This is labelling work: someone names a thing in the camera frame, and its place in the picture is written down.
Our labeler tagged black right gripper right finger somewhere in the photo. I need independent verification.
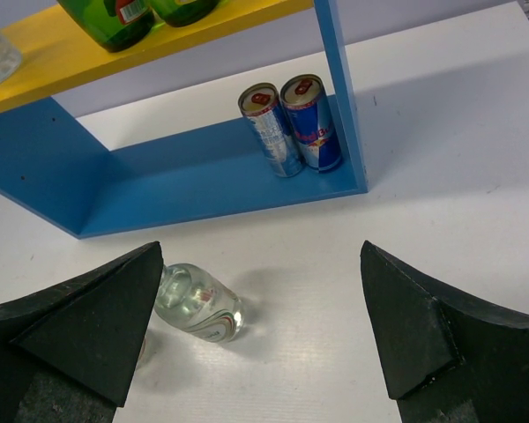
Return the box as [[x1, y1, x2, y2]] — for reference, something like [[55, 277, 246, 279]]
[[361, 241, 529, 422]]

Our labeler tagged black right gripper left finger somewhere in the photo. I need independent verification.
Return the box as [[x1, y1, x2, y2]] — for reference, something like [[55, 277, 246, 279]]
[[0, 241, 163, 422]]

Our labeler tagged green glass bottle red label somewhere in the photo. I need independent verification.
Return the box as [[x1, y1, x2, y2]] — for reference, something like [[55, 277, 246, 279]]
[[57, 0, 155, 53]]

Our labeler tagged green Perrier glass bottle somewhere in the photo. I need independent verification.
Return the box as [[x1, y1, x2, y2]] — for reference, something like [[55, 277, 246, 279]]
[[149, 0, 220, 27]]

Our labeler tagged blue and yellow shelf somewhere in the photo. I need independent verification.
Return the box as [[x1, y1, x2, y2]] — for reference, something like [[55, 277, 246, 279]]
[[0, 1, 368, 239]]

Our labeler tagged clear Chang glass bottle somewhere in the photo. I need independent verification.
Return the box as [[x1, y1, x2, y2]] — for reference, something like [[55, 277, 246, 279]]
[[136, 336, 147, 367], [153, 263, 243, 343]]

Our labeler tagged blue silver Red Bull can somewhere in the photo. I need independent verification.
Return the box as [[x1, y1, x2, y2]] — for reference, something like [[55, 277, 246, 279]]
[[280, 74, 342, 173]]

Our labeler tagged silver blue energy drink can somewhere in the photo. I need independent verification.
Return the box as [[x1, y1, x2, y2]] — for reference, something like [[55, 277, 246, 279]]
[[237, 82, 303, 178]]

